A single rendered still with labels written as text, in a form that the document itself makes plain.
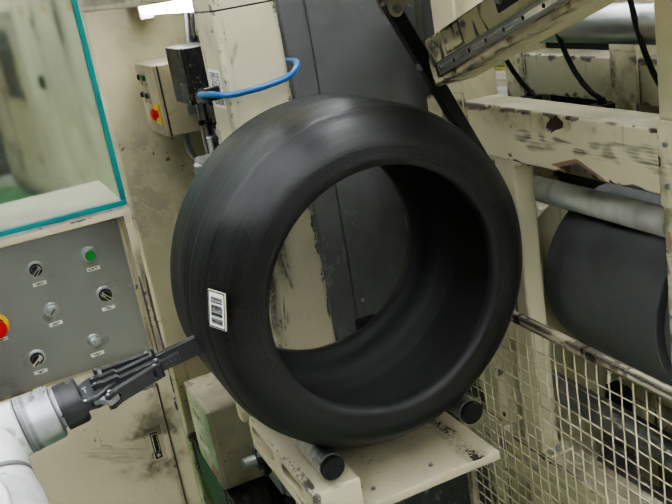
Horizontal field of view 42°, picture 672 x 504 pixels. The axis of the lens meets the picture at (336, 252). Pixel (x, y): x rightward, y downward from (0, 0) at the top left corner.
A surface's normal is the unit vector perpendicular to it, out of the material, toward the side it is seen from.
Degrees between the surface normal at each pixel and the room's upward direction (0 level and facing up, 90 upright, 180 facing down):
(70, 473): 90
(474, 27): 90
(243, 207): 60
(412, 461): 0
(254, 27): 90
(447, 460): 0
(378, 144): 79
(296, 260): 90
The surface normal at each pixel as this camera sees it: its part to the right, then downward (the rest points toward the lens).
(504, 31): -0.90, 0.27
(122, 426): 0.41, 0.22
